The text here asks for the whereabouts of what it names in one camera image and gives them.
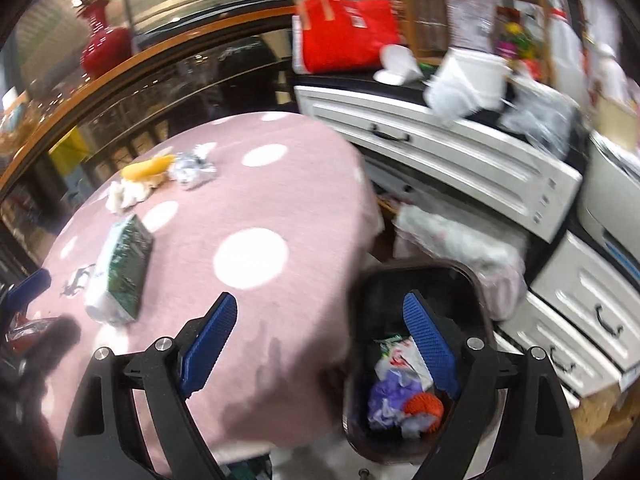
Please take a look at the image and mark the small white bottle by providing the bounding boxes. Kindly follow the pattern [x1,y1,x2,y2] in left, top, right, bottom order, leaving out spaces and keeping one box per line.
[595,42,628,101]

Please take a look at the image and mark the white dressing cabinet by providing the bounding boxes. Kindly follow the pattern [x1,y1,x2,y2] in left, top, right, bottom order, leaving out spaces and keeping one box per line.
[292,72,583,243]

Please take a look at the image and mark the purple plastic bag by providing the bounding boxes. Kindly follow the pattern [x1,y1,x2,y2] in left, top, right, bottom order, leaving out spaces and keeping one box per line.
[367,377,416,431]

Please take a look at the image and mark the white jug red cap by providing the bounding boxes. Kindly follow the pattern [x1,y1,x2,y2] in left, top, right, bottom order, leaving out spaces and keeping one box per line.
[547,7,588,106]

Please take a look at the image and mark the pink polka dot tablecloth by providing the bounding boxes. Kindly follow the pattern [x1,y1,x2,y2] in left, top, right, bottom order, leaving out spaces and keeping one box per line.
[37,110,386,463]

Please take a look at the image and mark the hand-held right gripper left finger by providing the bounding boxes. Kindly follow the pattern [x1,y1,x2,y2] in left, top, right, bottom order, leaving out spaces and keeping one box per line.
[60,291,238,480]

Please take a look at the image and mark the cream round tin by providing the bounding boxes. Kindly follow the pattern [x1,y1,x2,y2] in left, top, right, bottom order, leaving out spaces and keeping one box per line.
[592,95,636,136]

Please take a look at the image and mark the silver foil wrapper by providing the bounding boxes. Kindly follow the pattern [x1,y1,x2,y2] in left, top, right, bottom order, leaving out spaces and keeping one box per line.
[167,142,219,191]

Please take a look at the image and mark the person's checked green trousers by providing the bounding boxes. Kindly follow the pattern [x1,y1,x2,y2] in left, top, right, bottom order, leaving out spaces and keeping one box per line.
[225,455,273,480]

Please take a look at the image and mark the white tissue roll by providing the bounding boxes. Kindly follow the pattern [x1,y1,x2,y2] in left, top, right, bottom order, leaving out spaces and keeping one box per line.
[424,47,511,128]

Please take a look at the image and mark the wooden counter ledge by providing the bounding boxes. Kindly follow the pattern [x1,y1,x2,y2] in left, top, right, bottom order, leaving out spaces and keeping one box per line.
[0,5,301,191]

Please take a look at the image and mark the white printed packet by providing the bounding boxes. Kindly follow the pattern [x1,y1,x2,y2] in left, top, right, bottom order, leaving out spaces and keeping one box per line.
[445,0,498,56]

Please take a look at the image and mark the red tote bag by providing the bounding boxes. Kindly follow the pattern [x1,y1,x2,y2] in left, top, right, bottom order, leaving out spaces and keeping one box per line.
[292,0,403,75]

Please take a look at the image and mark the orange foam fruit net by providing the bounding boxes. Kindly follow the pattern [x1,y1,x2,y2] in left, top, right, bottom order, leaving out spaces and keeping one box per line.
[402,392,444,421]

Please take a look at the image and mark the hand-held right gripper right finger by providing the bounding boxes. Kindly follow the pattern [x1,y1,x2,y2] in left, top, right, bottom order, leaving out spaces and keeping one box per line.
[401,290,581,480]

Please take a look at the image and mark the yellow banana peel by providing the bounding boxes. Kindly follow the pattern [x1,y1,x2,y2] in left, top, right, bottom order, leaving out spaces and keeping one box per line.
[121,154,177,187]

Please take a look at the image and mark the green white tissue pack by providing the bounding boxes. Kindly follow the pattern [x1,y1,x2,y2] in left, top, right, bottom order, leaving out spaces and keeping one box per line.
[84,214,155,326]

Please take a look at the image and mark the silver red snack wrapper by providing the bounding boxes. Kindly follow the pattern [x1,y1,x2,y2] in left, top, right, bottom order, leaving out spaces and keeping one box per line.
[5,312,51,356]

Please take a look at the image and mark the dark brown waste bin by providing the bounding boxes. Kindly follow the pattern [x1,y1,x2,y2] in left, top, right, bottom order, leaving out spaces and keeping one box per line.
[341,257,497,466]

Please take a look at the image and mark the white red-print plastic bag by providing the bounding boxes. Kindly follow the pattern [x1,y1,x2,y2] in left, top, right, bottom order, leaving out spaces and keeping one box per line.
[374,335,436,391]

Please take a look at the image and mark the white drawer unit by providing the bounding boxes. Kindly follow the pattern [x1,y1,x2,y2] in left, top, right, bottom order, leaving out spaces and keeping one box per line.
[497,230,640,401]

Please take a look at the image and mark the red ceramic vase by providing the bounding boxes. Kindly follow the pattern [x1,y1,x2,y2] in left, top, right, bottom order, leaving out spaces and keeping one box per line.
[80,0,133,81]

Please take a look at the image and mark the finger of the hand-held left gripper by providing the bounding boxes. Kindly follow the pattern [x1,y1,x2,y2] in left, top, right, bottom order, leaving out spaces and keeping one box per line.
[0,267,52,318]
[22,315,83,376]

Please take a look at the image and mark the white printer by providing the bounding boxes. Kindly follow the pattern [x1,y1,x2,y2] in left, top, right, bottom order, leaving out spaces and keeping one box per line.
[577,130,640,281]

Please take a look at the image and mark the clear plastic bag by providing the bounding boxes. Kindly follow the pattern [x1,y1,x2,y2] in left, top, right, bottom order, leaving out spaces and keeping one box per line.
[500,85,581,158]

